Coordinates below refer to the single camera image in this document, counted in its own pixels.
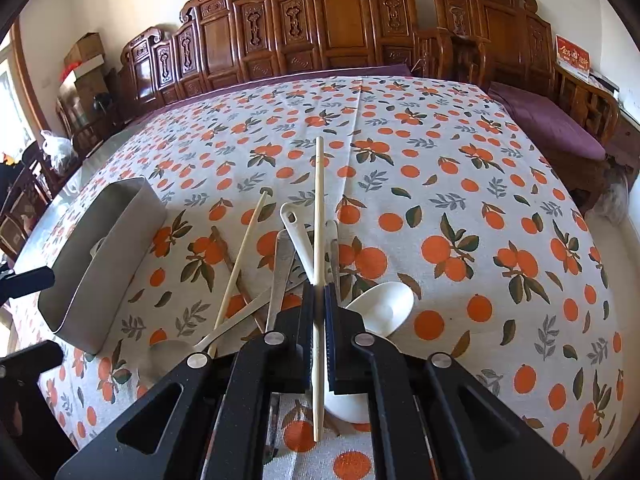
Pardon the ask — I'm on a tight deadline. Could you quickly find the white ceramic spoon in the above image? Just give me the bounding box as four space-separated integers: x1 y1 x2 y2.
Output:
324 282 416 425

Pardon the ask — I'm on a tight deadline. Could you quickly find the fluffy dog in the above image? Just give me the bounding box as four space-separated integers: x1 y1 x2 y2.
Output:
593 165 629 226

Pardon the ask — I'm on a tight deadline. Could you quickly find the carved wooden armchair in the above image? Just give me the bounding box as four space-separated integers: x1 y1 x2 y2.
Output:
434 0 620 160

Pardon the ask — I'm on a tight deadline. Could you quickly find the dark wooden chair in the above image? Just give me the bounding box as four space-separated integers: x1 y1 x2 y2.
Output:
1 141 52 262

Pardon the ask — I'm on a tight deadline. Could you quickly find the rectangular metal tray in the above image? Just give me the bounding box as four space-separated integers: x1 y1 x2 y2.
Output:
38 178 167 354

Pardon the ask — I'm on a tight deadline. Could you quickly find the carved wooden sofa bench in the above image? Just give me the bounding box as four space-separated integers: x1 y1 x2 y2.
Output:
120 0 451 114

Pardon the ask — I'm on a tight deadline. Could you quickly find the cardboard boxes stack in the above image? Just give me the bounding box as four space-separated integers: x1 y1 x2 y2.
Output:
58 32 112 129

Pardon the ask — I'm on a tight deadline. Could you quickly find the orange-print tablecloth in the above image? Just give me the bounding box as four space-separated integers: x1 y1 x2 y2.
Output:
35 77 624 479

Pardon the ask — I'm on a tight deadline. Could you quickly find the purple armchair cushion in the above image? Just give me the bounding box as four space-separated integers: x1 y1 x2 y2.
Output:
488 81 605 160

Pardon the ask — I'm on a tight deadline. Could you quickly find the red greeting card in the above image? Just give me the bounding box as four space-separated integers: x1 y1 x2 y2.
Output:
555 35 591 81

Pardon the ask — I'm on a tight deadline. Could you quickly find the metal spoon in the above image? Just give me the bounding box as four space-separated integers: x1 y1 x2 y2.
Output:
138 288 271 388

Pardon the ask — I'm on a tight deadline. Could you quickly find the purple sofa cushion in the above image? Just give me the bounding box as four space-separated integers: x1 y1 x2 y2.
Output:
160 64 411 110

